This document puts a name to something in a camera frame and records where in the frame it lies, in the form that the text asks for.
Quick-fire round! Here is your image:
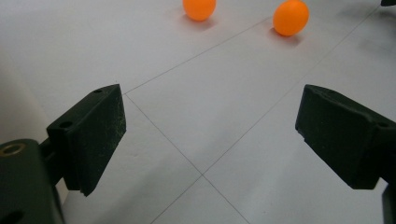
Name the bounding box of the orange ping pong ball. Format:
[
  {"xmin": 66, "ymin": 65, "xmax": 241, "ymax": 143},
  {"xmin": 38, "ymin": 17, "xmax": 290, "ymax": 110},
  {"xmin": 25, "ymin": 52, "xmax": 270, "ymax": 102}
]
[
  {"xmin": 273, "ymin": 0, "xmax": 310, "ymax": 37},
  {"xmin": 182, "ymin": 0, "xmax": 218, "ymax": 22}
]

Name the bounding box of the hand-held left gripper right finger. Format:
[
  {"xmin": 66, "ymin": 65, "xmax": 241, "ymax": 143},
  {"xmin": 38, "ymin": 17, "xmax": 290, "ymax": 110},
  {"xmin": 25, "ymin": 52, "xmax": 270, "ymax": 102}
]
[{"xmin": 294, "ymin": 83, "xmax": 396, "ymax": 190}]

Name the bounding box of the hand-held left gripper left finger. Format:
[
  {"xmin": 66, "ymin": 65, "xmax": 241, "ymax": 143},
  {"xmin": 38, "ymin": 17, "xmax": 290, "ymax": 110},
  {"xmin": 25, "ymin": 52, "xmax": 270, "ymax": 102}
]
[{"xmin": 46, "ymin": 83, "xmax": 127, "ymax": 198}]

